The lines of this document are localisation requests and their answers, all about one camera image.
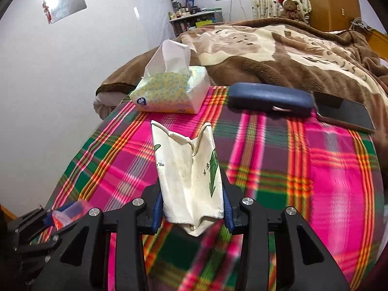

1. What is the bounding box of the white paper cup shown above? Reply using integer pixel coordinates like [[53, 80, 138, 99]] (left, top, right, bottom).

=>
[[151, 121, 224, 236]]

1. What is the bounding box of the soft tissue pack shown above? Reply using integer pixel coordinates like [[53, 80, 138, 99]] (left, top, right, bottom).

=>
[[129, 40, 210, 114]]

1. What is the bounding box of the black smartphone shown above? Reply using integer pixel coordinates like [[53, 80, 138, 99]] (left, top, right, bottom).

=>
[[312, 91, 376, 134]]

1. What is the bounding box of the dark blue glasses case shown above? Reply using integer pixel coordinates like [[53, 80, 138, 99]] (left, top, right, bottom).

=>
[[227, 82, 314, 118]]

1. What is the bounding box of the brown beige fleece blanket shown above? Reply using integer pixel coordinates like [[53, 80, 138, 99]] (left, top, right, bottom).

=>
[[94, 18, 387, 148]]

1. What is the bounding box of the wooden headboard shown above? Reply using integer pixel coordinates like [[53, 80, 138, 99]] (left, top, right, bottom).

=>
[[366, 29, 388, 60]]

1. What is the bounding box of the brown teddy bear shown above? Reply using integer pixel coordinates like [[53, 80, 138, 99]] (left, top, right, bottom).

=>
[[277, 0, 307, 23]]

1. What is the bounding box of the wooden wardrobe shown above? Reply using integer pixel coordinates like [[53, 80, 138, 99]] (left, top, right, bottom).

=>
[[310, 0, 360, 32]]

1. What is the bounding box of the cluttered wall shelf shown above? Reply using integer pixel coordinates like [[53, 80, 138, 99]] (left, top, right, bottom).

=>
[[168, 0, 224, 37]]

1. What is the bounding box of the silver wall poster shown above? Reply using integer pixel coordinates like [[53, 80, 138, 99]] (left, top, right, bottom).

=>
[[42, 0, 87, 24]]

